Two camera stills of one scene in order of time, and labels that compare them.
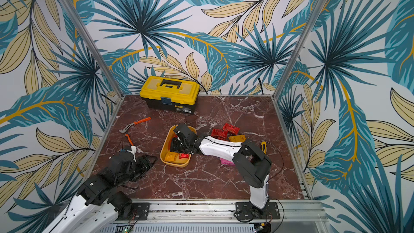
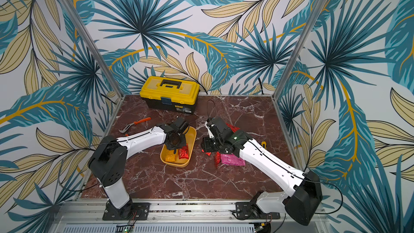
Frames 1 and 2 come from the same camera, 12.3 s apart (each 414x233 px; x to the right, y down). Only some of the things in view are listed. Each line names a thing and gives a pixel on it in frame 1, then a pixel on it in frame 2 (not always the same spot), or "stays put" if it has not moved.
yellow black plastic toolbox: [176, 95] stays put
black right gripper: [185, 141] to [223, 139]
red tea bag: [230, 128] stays put
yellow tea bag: [171, 156] stays put
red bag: [184, 155] stays put
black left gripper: [146, 163] to [183, 143]
